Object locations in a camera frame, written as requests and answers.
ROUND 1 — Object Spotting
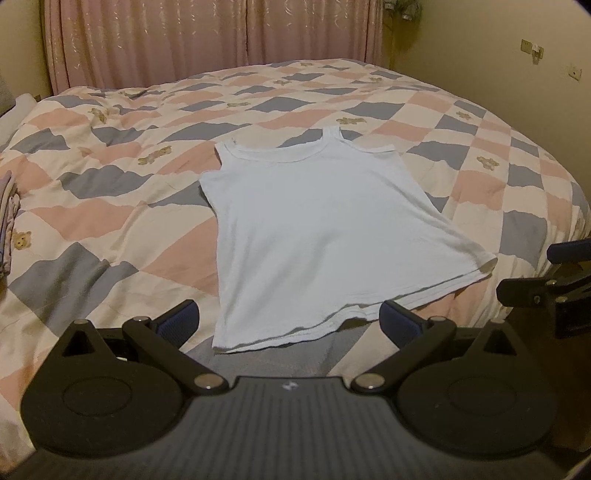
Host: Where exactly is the white tank top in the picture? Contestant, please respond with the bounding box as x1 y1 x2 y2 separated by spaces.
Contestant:
200 126 497 353

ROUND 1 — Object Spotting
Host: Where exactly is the folded striped clothes stack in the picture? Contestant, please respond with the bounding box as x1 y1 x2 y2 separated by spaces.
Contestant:
0 171 20 279

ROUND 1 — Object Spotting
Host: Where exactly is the pink grey checkered quilt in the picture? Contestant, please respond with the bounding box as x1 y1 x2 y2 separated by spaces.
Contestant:
1 59 590 471

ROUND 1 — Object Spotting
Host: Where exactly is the grey knitted pillow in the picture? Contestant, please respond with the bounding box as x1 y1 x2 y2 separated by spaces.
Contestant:
0 75 16 116

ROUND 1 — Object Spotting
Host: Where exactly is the pink patterned curtain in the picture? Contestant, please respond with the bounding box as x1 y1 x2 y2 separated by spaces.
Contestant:
42 0 384 93

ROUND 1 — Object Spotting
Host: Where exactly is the wall switch plate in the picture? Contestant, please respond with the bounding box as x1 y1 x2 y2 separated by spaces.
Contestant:
568 65 582 81

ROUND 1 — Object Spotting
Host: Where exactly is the wall socket plate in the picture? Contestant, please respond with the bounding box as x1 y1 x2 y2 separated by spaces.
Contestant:
520 39 544 65

